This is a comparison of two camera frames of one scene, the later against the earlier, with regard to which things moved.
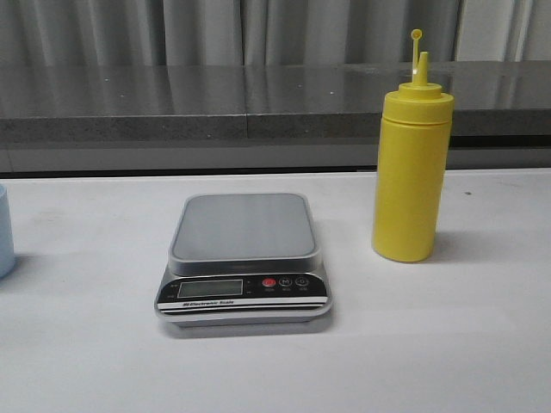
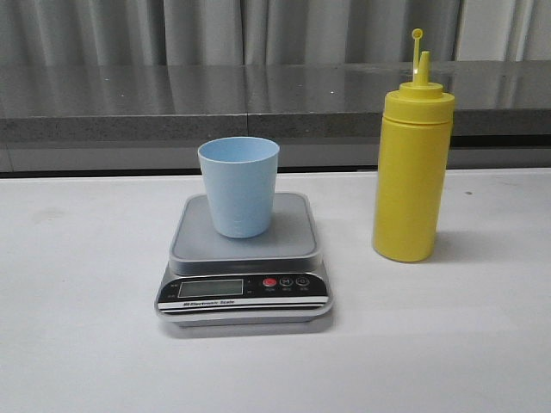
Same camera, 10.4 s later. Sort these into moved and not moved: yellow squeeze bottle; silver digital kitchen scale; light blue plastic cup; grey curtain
Moved: light blue plastic cup
Not moved: yellow squeeze bottle; grey curtain; silver digital kitchen scale
